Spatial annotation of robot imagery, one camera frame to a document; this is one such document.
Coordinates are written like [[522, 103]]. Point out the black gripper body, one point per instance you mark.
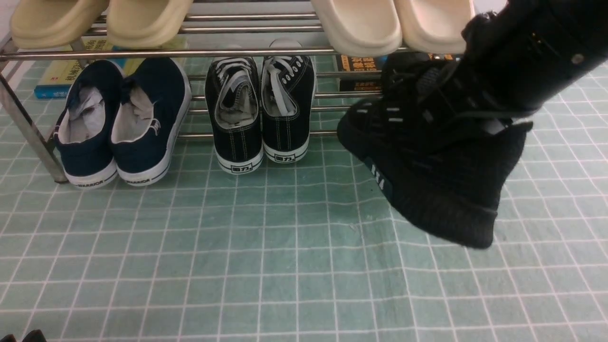
[[478, 99]]

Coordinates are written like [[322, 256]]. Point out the black knit sneaker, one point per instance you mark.
[[452, 193], [409, 72]]

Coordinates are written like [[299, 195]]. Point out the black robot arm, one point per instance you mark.
[[569, 42]]

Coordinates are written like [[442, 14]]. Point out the silver metal shoe rack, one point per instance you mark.
[[44, 145]]

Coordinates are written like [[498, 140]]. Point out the cream right foam slipper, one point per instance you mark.
[[434, 26]]

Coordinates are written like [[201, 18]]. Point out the cream foam slipper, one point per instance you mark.
[[434, 26], [360, 28]]

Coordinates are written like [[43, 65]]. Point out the cream left foam slipper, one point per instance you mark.
[[360, 28]]

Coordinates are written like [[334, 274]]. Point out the black orange book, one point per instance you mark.
[[359, 73]]

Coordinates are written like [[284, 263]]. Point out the black right canvas sneaker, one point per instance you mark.
[[288, 86]]

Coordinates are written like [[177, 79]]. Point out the black canvas sneaker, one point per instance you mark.
[[288, 86], [232, 87]]

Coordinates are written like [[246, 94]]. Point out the green checkered floor mat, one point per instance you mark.
[[308, 252]]

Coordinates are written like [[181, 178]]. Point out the black left canvas sneaker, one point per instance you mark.
[[232, 87]]

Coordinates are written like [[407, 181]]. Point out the navy right canvas shoe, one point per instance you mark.
[[154, 100]]

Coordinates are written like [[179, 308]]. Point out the navy canvas shoe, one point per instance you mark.
[[154, 100], [83, 130]]

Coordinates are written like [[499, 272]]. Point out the yellow right foam slipper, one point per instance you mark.
[[145, 23]]

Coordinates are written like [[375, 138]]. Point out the yellow foam slipper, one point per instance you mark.
[[53, 23], [145, 23]]

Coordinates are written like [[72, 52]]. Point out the navy left canvas shoe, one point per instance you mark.
[[83, 130]]

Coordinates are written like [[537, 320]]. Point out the yellow blue book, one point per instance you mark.
[[60, 74]]

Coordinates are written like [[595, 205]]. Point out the yellow left foam slipper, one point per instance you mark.
[[53, 23]]

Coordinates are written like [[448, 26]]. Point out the black object bottom left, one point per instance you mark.
[[33, 336]]

